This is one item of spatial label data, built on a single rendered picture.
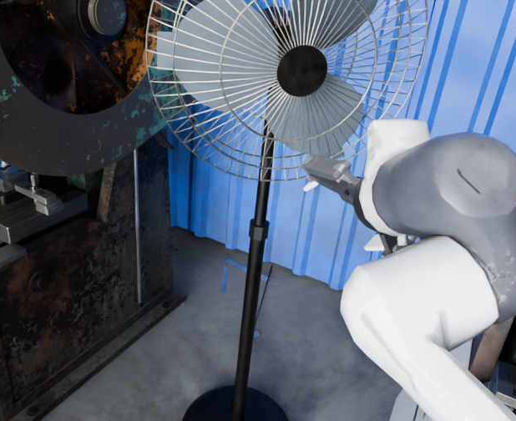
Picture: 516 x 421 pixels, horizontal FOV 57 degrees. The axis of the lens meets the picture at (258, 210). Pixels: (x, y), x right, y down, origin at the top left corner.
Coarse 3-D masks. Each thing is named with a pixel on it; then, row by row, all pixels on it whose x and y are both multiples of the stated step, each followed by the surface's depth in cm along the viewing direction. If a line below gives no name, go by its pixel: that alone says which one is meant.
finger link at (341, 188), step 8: (312, 176) 67; (320, 176) 67; (320, 184) 67; (328, 184) 65; (336, 184) 64; (344, 184) 64; (336, 192) 65; (344, 192) 63; (344, 200) 63; (352, 200) 61
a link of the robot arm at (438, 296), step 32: (384, 256) 44; (416, 256) 41; (448, 256) 40; (352, 288) 42; (384, 288) 39; (416, 288) 39; (448, 288) 39; (480, 288) 39; (352, 320) 41; (384, 320) 38; (416, 320) 38; (448, 320) 39; (480, 320) 40; (384, 352) 39; (416, 352) 37; (448, 352) 41; (416, 384) 37; (448, 384) 35; (480, 384) 35; (448, 416) 34; (480, 416) 33; (512, 416) 33
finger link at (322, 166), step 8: (312, 160) 66; (320, 160) 65; (328, 160) 63; (336, 160) 62; (344, 160) 60; (304, 168) 67; (312, 168) 65; (320, 168) 63; (328, 168) 62; (328, 176) 62; (336, 176) 59
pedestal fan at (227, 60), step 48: (240, 0) 92; (288, 0) 95; (336, 0) 91; (384, 0) 89; (192, 48) 92; (240, 48) 94; (288, 48) 93; (336, 48) 89; (240, 96) 95; (288, 96) 103; (336, 96) 95; (384, 96) 108; (240, 144) 100; (288, 144) 111; (336, 144) 109; (240, 336) 145; (240, 384) 153
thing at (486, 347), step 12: (504, 324) 115; (480, 336) 122; (492, 336) 117; (504, 336) 116; (480, 348) 118; (492, 348) 117; (480, 360) 119; (492, 360) 118; (480, 372) 119; (492, 372) 118
